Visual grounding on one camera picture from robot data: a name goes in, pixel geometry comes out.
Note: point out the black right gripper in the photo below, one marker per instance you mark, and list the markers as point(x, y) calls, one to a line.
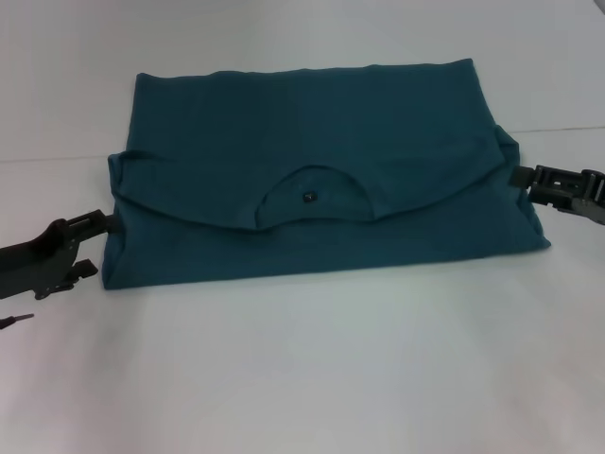
point(596, 198)

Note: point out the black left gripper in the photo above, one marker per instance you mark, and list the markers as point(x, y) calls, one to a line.
point(38, 265)

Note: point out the teal blue printed T-shirt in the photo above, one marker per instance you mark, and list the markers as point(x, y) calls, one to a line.
point(307, 123)

